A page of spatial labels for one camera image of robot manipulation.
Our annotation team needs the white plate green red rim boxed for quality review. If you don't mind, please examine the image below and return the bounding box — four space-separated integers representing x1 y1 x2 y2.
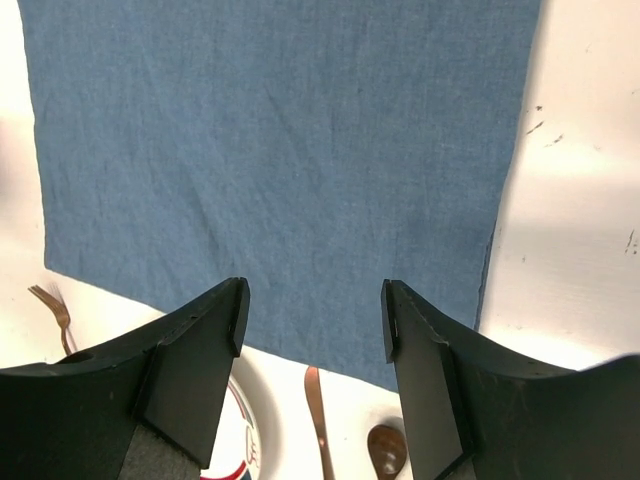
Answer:
200 348 290 479

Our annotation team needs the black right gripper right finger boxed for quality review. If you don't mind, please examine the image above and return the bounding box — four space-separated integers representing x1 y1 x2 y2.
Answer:
381 280 639 479

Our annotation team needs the dark wooden spoon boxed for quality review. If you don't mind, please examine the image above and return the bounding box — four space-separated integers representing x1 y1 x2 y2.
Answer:
367 424 408 480

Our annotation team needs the copper table knife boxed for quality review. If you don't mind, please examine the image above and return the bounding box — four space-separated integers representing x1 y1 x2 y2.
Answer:
304 366 335 480

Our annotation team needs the blue cloth placemat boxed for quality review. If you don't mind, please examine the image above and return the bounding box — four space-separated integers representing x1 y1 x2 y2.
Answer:
19 1 540 389

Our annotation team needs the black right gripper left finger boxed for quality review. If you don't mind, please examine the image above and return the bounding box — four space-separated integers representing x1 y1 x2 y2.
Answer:
1 277 249 479

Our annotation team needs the copper fork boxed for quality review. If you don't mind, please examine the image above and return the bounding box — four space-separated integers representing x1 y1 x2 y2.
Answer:
27 283 77 357

